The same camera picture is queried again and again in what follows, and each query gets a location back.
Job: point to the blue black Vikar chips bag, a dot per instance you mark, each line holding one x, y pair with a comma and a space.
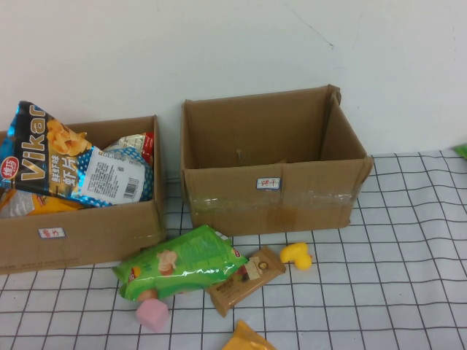
36, 171

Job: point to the white and red snack bag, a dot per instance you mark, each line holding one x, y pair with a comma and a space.
146, 144

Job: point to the orange yellow snack packet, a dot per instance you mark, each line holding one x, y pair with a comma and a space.
244, 341

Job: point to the yellow orange snack bag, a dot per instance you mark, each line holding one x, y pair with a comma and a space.
44, 206

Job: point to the cardboard box with biscuit label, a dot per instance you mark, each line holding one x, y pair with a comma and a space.
310, 211

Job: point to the green Lay's chips bag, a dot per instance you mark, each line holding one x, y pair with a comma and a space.
189, 259

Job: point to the yellow rubber duck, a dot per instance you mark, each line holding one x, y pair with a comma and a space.
297, 255

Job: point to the brown biscuit pack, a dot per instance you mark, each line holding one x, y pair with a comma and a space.
251, 277

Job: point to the cardboard box with chips label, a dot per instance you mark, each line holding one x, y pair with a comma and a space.
91, 237

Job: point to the pink foam cube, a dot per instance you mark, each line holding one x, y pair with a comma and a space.
152, 315

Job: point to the white black grid tablecloth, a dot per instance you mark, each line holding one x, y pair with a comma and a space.
401, 273

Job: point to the small green object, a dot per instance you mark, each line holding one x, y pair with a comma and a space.
461, 151

